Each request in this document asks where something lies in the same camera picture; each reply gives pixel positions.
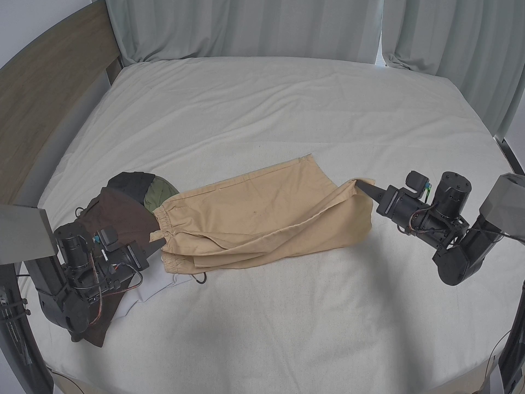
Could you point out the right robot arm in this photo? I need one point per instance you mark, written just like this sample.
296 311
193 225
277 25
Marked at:
471 236

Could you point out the black garment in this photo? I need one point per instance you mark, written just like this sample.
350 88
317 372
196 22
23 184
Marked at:
127 183

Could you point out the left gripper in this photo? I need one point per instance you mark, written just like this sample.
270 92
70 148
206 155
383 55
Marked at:
129 259

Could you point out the pale grey garment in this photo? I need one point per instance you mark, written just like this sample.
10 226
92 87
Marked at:
147 289

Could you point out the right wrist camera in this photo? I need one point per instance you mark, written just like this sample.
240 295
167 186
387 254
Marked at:
416 181

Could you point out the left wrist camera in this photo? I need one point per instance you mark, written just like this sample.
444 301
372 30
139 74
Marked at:
107 236

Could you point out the bed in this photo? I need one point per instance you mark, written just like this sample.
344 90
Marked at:
287 109

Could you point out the brown garment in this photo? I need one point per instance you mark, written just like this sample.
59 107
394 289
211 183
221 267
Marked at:
119 216

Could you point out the green garment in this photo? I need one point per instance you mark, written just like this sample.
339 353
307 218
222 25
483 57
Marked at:
160 195

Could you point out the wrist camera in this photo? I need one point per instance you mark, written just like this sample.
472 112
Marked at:
416 181
107 236

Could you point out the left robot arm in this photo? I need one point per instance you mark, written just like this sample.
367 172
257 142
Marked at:
49 285

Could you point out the pale green curtain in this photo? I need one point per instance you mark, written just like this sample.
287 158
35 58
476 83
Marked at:
451 23
246 14

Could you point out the tan shorts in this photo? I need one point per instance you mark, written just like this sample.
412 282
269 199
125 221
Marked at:
262 220

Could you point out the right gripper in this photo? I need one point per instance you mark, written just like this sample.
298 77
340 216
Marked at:
396 207

